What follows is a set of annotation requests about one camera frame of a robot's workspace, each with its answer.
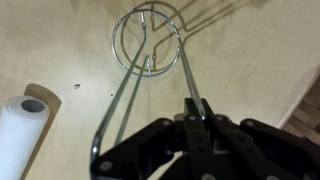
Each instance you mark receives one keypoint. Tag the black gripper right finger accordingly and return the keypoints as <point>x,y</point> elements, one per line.
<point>208,112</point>

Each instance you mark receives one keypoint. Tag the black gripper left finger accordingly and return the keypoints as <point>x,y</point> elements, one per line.
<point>190,110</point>

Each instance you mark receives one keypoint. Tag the silver wire paper towel holder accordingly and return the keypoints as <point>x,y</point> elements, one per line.
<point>145,71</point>

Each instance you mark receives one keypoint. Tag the white paper towel roll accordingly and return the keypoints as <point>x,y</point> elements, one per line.
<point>21,123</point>

